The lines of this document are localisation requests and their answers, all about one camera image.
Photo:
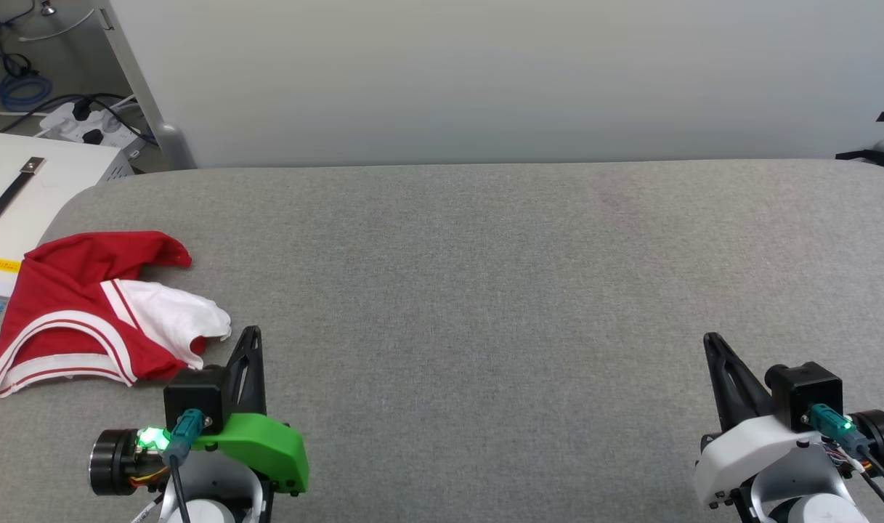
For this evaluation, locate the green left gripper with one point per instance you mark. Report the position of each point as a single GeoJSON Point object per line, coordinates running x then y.
{"type": "Point", "coordinates": [264, 443]}

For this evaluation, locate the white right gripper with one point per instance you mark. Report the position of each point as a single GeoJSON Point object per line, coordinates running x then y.
{"type": "Point", "coordinates": [754, 454]}

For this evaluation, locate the red and white jersey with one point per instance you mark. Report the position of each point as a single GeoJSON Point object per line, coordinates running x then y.
{"type": "Point", "coordinates": [64, 290]}

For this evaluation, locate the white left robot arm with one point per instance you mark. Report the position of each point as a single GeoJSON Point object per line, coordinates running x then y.
{"type": "Point", "coordinates": [115, 461]}

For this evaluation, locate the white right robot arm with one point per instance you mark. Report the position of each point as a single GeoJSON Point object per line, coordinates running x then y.
{"type": "Point", "coordinates": [877, 436]}

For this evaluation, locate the yellow warning sticker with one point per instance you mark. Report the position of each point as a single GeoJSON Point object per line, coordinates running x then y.
{"type": "Point", "coordinates": [2, 264]}

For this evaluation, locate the white equipment box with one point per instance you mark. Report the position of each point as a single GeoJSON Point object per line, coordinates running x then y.
{"type": "Point", "coordinates": [57, 174]}

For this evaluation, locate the black power plug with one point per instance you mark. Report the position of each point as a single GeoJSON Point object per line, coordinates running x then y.
{"type": "Point", "coordinates": [83, 109]}
{"type": "Point", "coordinates": [93, 136]}

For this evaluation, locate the white power strip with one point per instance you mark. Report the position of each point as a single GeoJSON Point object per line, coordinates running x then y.
{"type": "Point", "coordinates": [60, 122]}

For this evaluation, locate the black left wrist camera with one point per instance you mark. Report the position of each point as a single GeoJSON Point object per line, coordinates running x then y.
{"type": "Point", "coordinates": [195, 396]}

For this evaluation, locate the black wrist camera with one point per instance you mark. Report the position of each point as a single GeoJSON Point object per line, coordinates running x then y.
{"type": "Point", "coordinates": [805, 392]}
{"type": "Point", "coordinates": [195, 396]}

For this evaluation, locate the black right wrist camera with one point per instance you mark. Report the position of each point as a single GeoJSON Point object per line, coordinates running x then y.
{"type": "Point", "coordinates": [805, 392]}

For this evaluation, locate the grey partition post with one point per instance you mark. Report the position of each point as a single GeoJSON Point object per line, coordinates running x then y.
{"type": "Point", "coordinates": [140, 80]}

